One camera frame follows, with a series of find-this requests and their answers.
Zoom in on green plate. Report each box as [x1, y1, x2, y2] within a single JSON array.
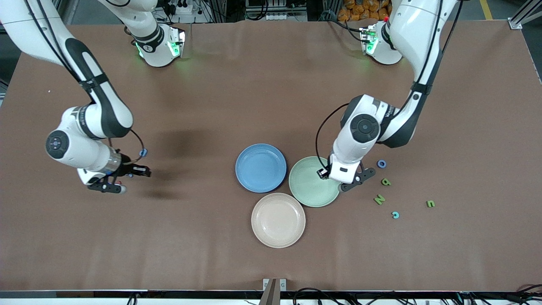
[[288, 156, 342, 208]]

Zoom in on blue plate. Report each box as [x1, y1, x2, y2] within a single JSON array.
[[235, 143, 287, 194]]

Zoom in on beige plate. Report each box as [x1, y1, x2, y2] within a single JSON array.
[[251, 192, 306, 249]]

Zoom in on brown table cover sheet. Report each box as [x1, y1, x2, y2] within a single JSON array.
[[0, 21, 542, 293]]

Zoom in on long white power strip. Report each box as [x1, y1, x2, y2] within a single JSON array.
[[266, 12, 308, 21]]

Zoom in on bag of orange items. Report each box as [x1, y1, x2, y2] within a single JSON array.
[[337, 0, 391, 22]]

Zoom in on white power strip with plugs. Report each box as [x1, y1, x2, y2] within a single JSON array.
[[167, 0, 193, 15]]

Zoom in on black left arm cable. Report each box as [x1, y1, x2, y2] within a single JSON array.
[[315, 0, 462, 171]]

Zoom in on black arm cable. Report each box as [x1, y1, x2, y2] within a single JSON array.
[[315, 0, 462, 171], [23, 0, 147, 166]]

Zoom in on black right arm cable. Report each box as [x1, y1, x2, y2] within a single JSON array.
[[23, 0, 147, 166]]

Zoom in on black loose cable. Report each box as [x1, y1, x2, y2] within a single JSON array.
[[293, 288, 339, 305]]

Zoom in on metal table edge bracket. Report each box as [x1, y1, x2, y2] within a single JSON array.
[[263, 278, 287, 292]]

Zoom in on metal table edge rail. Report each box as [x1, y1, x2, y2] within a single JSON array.
[[0, 290, 542, 299]]

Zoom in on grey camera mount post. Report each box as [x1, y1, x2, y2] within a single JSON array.
[[258, 278, 278, 305]]

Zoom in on aluminium frame profile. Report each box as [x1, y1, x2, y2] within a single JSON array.
[[508, 0, 542, 30]]

